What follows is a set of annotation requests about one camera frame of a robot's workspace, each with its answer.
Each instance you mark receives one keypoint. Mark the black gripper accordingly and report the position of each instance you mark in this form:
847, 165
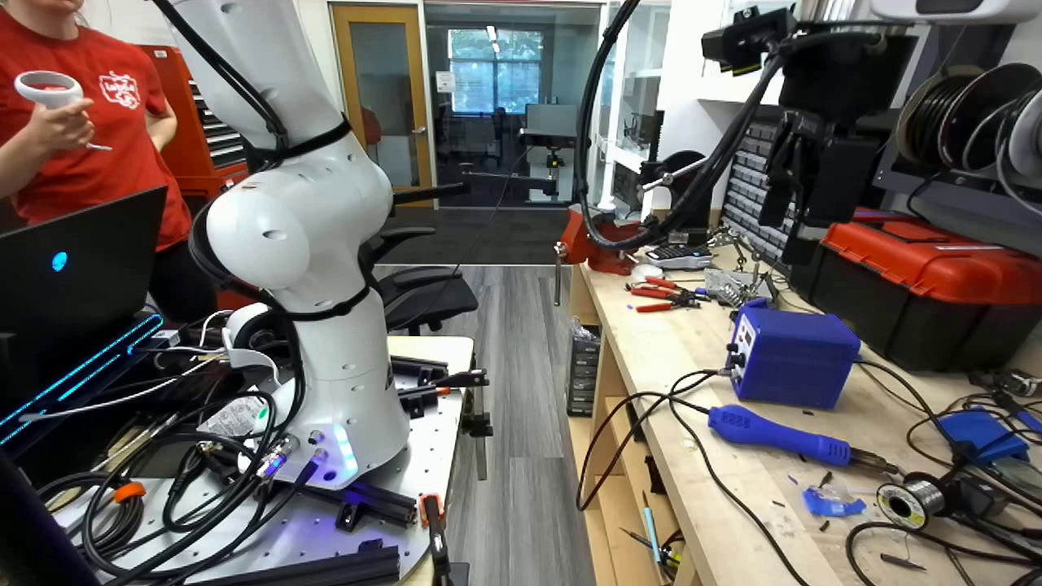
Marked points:
851, 85

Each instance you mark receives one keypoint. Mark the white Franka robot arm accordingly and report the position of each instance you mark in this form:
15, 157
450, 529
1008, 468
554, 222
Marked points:
304, 217

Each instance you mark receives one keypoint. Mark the person's right forearm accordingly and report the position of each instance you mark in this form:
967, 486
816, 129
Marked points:
20, 165

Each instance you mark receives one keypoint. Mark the person's right hand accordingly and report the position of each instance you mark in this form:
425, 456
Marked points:
59, 129

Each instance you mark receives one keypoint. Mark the grey parts drawer organizer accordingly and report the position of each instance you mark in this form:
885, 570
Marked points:
749, 195

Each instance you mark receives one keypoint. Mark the black filament spool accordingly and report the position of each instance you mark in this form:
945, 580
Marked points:
995, 103
933, 115

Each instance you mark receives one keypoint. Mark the red and black toolbox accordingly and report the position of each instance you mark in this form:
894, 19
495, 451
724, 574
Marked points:
922, 282

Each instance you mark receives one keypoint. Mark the blue rework station box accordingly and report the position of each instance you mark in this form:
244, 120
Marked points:
799, 359

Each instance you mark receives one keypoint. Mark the grey filament spool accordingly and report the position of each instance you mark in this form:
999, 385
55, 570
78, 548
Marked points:
1029, 133

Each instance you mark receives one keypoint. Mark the red bench vise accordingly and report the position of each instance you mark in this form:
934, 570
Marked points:
589, 242

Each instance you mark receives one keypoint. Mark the flat blue plastic part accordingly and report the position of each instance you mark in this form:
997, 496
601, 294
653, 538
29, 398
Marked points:
979, 434

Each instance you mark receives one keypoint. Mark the black power strip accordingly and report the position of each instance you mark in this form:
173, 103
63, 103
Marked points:
585, 375

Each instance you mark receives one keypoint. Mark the blue tape scrap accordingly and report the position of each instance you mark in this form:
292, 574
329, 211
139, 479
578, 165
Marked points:
829, 504

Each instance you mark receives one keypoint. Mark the silver solder spool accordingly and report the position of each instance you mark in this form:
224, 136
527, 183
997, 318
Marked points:
905, 502

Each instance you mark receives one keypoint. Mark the black office chair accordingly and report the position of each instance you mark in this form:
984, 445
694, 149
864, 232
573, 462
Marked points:
428, 289

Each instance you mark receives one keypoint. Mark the grey robot mounting table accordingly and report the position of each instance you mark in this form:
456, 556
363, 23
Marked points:
425, 434

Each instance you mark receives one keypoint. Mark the wooden framed door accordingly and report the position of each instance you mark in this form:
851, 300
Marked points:
344, 99

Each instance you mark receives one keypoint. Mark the red tool cabinet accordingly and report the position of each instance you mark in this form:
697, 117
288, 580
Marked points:
199, 141

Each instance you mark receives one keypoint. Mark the black aluminium extrusion bar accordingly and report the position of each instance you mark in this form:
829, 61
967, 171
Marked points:
313, 568

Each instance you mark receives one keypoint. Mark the person in red shirt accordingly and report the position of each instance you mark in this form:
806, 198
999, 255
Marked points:
100, 131

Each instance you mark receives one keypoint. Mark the black laptop with blue light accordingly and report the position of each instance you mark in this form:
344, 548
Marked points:
77, 261

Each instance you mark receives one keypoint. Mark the small orange clip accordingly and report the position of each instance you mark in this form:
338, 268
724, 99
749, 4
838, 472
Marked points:
127, 491

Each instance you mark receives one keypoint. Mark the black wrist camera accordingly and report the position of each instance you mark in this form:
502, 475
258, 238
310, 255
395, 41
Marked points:
746, 37

